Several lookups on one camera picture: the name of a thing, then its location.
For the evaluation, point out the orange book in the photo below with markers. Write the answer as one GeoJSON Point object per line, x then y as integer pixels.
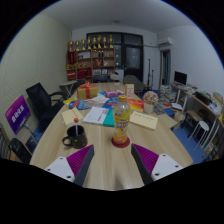
{"type": "Point", "coordinates": [136, 105]}

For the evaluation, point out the large tan envelope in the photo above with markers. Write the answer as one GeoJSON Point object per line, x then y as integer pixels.
{"type": "Point", "coordinates": [144, 120]}

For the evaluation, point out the white air conditioner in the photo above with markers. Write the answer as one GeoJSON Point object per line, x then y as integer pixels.
{"type": "Point", "coordinates": [165, 41]}

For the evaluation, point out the black bag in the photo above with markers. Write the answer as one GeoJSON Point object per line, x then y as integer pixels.
{"type": "Point", "coordinates": [20, 150]}

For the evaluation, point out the yellow gift box red ribbon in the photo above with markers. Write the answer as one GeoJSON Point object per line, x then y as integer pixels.
{"type": "Point", "coordinates": [87, 92]}

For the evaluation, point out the cluttered side desk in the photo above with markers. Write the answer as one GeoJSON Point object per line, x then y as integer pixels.
{"type": "Point", "coordinates": [203, 103]}

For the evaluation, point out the stack of books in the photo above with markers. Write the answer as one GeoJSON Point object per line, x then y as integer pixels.
{"type": "Point", "coordinates": [167, 95]}

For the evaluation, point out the black microphone stand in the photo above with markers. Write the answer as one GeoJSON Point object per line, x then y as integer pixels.
{"type": "Point", "coordinates": [149, 75]}

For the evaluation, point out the colourful blue red booklet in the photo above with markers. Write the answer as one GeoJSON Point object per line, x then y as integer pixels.
{"type": "Point", "coordinates": [79, 104]}

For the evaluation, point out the black office chair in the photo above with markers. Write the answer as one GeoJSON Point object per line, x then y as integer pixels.
{"type": "Point", "coordinates": [40, 100]}

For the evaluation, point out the purple sign board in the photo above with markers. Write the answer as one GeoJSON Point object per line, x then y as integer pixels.
{"type": "Point", "coordinates": [17, 115]}

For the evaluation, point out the white printed booklet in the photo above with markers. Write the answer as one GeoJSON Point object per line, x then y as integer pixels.
{"type": "Point", "coordinates": [95, 116]}

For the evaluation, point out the striped cushion chair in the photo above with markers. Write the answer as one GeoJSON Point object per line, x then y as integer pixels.
{"type": "Point", "coordinates": [3, 143]}

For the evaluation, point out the small upright orange box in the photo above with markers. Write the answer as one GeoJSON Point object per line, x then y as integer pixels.
{"type": "Point", "coordinates": [129, 91]}

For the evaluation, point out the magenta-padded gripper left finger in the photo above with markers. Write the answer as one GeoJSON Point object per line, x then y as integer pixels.
{"type": "Point", "coordinates": [63, 166]}

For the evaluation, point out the blue printed book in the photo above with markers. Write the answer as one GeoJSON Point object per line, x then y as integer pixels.
{"type": "Point", "coordinates": [109, 102]}

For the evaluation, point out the red-tipped stirrer stick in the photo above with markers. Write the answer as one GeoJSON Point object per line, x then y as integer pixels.
{"type": "Point", "coordinates": [76, 126]}

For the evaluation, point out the small round white table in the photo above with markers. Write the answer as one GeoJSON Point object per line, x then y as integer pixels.
{"type": "Point", "coordinates": [68, 84]}

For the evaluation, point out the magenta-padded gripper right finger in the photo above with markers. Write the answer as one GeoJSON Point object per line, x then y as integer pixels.
{"type": "Point", "coordinates": [161, 165]}

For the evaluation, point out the wooden shelf unit with trophies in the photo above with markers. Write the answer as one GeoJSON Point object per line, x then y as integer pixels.
{"type": "Point", "coordinates": [88, 63]}

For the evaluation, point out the flat round red coaster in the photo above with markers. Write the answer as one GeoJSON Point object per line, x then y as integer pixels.
{"type": "Point", "coordinates": [116, 145]}

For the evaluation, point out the grey chair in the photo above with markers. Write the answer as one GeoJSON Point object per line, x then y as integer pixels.
{"type": "Point", "coordinates": [133, 81]}

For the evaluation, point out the black mug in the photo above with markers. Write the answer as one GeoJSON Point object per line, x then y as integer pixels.
{"type": "Point", "coordinates": [78, 140]}

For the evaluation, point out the black computer monitor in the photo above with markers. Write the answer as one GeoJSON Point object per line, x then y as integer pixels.
{"type": "Point", "coordinates": [180, 77]}

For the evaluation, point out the pink box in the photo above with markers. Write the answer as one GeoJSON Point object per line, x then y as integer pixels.
{"type": "Point", "coordinates": [113, 93]}

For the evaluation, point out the pink flower potted plant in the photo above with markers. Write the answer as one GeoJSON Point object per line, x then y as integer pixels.
{"type": "Point", "coordinates": [150, 97]}

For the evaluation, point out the pale yellow envelope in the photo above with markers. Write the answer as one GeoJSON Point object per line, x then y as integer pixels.
{"type": "Point", "coordinates": [70, 116]}

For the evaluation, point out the white round stool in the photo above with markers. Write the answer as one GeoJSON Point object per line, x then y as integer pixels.
{"type": "Point", "coordinates": [203, 126]}

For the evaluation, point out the orange drink bottle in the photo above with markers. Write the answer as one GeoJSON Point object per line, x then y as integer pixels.
{"type": "Point", "coordinates": [121, 123]}

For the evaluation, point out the teal book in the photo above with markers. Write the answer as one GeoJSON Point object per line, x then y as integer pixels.
{"type": "Point", "coordinates": [109, 119]}

